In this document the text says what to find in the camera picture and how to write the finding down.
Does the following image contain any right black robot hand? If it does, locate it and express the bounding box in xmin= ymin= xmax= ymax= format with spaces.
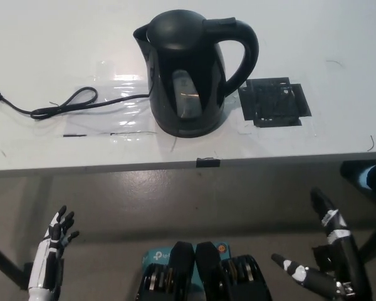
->
xmin=271 ymin=187 xmax=374 ymax=301

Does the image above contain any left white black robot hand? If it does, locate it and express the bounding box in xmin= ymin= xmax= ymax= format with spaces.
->
xmin=28 ymin=205 xmax=80 ymax=291

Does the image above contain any black electric kettle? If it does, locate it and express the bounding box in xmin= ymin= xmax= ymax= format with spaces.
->
xmin=133 ymin=11 xmax=260 ymax=135

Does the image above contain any round black kettle base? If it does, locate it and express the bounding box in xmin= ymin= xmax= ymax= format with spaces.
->
xmin=156 ymin=122 xmax=224 ymax=138

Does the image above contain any blue object under table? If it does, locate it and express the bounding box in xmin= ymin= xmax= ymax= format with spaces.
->
xmin=359 ymin=165 xmax=376 ymax=191

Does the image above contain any teal tp-link box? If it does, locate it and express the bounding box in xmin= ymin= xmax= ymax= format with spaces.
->
xmin=142 ymin=240 xmax=231 ymax=285

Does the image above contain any small black tape tab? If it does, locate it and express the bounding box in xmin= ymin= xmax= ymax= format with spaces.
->
xmin=196 ymin=157 xmax=221 ymax=168

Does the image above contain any black tape square marker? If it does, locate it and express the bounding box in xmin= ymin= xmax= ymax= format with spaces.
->
xmin=239 ymin=77 xmax=312 ymax=128

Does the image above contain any clear plastic film sheet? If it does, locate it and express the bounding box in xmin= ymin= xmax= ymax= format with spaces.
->
xmin=61 ymin=73 xmax=159 ymax=137

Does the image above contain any black power cord with plug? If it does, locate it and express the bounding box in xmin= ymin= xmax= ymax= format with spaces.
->
xmin=0 ymin=86 xmax=154 ymax=120

